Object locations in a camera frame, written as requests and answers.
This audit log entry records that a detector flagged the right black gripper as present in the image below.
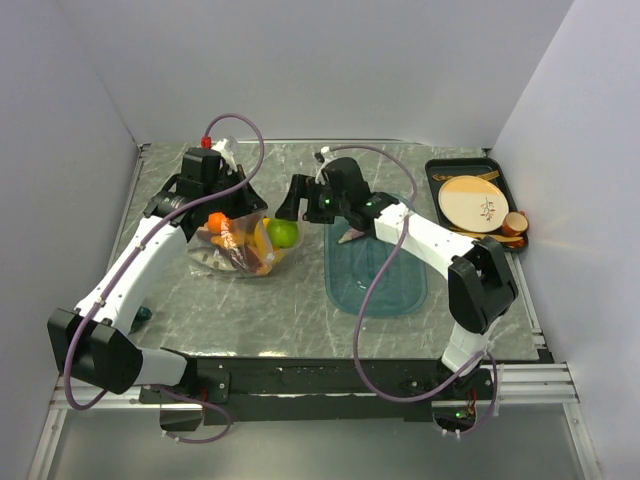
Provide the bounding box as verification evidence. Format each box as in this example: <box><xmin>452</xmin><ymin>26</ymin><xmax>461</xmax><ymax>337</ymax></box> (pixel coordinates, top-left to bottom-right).
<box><xmin>274</xmin><ymin>174</ymin><xmax>350</xmax><ymax>225</ymax></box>

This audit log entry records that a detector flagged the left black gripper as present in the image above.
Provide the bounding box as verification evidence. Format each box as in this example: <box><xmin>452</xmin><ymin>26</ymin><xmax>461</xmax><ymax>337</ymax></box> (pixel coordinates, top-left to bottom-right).
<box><xmin>204</xmin><ymin>164</ymin><xmax>268</xmax><ymax>219</ymax></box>

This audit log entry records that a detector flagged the orange tangerine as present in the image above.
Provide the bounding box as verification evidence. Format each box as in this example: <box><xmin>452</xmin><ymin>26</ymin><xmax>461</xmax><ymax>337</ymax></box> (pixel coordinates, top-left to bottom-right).
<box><xmin>206</xmin><ymin>212</ymin><xmax>230</xmax><ymax>235</ymax></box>

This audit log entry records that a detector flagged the orange mango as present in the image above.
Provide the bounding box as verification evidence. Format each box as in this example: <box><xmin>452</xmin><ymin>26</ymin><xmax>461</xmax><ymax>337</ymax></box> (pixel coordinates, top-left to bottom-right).
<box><xmin>253</xmin><ymin>217</ymin><xmax>274</xmax><ymax>262</ymax></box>

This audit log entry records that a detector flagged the green apple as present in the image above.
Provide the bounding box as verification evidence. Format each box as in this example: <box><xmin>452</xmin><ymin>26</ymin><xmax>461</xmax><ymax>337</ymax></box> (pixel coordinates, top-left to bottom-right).
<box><xmin>266</xmin><ymin>218</ymin><xmax>299</xmax><ymax>249</ymax></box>

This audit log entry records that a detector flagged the clear zip top bag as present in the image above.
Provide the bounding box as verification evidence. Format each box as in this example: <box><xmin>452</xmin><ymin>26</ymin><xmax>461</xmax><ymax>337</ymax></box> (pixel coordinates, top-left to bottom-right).
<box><xmin>187</xmin><ymin>212</ymin><xmax>303</xmax><ymax>276</ymax></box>

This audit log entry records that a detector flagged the purple eggplant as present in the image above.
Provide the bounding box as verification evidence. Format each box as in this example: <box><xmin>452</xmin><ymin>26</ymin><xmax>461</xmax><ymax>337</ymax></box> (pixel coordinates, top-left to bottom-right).
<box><xmin>338</xmin><ymin>228</ymin><xmax>366</xmax><ymax>244</ymax></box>

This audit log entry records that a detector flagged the sliced ham piece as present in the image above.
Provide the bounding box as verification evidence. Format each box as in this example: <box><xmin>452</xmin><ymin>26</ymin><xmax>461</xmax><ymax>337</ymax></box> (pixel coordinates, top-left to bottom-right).
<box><xmin>231</xmin><ymin>244</ymin><xmax>272</xmax><ymax>276</ymax></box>

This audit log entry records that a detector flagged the grey toy fish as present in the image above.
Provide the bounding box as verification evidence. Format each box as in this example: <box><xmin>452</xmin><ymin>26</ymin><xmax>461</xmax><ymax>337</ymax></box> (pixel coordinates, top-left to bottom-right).
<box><xmin>187</xmin><ymin>246</ymin><xmax>236</xmax><ymax>272</ymax></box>

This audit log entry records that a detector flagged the teal transparent food tray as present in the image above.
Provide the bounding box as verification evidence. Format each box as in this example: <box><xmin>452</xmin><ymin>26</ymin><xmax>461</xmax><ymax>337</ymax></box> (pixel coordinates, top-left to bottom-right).
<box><xmin>324</xmin><ymin>217</ymin><xmax>428</xmax><ymax>317</ymax></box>

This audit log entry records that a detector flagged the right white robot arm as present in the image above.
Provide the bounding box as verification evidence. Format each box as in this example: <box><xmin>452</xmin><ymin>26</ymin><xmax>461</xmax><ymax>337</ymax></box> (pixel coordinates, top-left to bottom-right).
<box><xmin>275</xmin><ymin>157</ymin><xmax>518</xmax><ymax>398</ymax></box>

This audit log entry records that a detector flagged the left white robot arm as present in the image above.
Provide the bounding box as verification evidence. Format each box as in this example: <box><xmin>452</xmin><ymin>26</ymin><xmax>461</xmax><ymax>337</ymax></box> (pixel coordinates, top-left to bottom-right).
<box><xmin>47</xmin><ymin>139</ymin><xmax>267</xmax><ymax>402</ymax></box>

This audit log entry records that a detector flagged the black serving tray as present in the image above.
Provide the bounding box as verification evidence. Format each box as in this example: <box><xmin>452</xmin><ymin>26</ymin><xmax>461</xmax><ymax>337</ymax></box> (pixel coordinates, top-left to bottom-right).
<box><xmin>425</xmin><ymin>157</ymin><xmax>528</xmax><ymax>253</ymax></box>

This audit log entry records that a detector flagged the wooden spoon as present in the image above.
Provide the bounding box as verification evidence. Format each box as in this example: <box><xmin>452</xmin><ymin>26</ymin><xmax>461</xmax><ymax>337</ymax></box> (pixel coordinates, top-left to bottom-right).
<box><xmin>449</xmin><ymin>227</ymin><xmax>497</xmax><ymax>238</ymax></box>

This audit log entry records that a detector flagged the cream and orange plate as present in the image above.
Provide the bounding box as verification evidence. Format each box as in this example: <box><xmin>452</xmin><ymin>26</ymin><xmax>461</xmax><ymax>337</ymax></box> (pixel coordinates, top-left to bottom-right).
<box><xmin>437</xmin><ymin>175</ymin><xmax>509</xmax><ymax>233</ymax></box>

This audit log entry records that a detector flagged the wooden fork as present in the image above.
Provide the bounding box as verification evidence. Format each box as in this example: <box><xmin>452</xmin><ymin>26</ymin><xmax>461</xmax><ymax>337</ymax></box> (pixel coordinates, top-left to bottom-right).
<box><xmin>431</xmin><ymin>170</ymin><xmax>500</xmax><ymax>182</ymax></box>

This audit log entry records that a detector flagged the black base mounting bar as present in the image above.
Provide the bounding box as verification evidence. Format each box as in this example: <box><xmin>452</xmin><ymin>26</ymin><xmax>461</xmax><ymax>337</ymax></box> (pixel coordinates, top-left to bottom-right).
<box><xmin>139</xmin><ymin>357</ymin><xmax>498</xmax><ymax>425</ymax></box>

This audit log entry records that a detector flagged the small brown ceramic cup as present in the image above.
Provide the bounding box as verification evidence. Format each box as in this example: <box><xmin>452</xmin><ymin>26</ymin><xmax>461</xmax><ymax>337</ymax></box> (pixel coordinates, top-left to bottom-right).
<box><xmin>501</xmin><ymin>211</ymin><xmax>529</xmax><ymax>237</ymax></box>

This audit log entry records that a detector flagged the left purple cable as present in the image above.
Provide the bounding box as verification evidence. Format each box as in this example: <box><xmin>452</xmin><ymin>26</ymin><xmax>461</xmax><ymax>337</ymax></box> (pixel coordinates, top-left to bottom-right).
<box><xmin>63</xmin><ymin>113</ymin><xmax>265</xmax><ymax>445</ymax></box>

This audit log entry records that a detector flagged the aluminium rail frame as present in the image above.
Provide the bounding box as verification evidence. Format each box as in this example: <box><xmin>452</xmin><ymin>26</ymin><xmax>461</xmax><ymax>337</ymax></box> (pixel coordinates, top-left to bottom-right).
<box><xmin>27</xmin><ymin>367</ymin><xmax>601</xmax><ymax>480</ymax></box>

